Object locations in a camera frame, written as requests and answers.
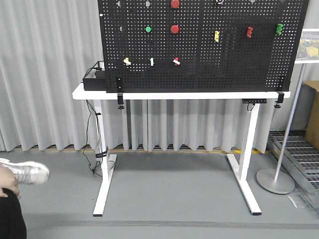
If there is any yellow toggle handle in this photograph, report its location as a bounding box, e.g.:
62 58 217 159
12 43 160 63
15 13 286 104
214 30 220 43

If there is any cardboard box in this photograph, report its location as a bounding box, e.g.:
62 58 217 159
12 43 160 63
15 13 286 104
304 81 319 150

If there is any right black table clamp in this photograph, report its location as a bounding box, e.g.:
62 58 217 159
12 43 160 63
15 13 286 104
274 75 285 109

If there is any black perforated pegboard panel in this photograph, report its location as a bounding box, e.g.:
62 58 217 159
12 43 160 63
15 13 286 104
98 0 309 93

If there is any lower red mushroom button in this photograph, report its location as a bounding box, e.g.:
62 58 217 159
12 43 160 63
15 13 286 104
170 24 180 34

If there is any white shelf with items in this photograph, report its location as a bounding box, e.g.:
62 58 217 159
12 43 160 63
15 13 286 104
295 28 319 64

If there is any black power cable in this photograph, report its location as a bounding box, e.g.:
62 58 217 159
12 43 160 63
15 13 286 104
82 99 117 177

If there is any red toggle handle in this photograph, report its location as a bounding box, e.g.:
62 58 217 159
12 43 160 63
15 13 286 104
246 26 253 38

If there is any black trouser leg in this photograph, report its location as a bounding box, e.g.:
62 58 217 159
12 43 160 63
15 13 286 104
0 188 27 239

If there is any white height-adjustable table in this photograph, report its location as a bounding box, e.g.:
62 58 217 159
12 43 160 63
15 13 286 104
72 83 291 217

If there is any grey round-base pole stand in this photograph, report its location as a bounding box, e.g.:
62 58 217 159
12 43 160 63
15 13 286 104
256 63 307 195

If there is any green toggle handle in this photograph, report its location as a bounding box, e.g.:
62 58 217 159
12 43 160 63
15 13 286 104
276 23 284 35

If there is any red rotary switch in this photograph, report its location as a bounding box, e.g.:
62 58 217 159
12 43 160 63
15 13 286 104
173 57 180 65

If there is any table height control panel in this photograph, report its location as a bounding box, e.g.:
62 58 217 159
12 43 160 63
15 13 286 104
242 99 267 104

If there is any white sneaker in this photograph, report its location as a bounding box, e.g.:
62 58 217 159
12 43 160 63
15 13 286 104
0 158 50 185

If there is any upper red mushroom button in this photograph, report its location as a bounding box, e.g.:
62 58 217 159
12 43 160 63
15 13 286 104
170 0 180 9

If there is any black table clamp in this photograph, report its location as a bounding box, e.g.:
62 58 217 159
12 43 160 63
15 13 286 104
116 77 125 110
274 75 285 109

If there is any red mushroom button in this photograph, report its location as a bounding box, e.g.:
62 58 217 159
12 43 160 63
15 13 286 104
170 0 180 9
170 24 180 34

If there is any left black table clamp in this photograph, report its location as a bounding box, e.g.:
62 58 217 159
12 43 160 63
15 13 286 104
116 77 125 110

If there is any black electronics box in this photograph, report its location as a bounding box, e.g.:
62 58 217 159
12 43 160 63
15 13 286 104
82 61 107 91

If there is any metal floor grating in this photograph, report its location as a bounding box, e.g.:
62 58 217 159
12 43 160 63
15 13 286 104
267 132 319 212

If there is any person's hand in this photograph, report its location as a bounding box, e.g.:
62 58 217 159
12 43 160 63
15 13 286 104
0 166 20 198

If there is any yellow rotary switch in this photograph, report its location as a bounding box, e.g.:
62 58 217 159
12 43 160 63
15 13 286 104
123 57 132 66

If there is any grey curtain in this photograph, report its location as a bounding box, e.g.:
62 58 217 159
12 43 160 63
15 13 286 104
0 0 319 152

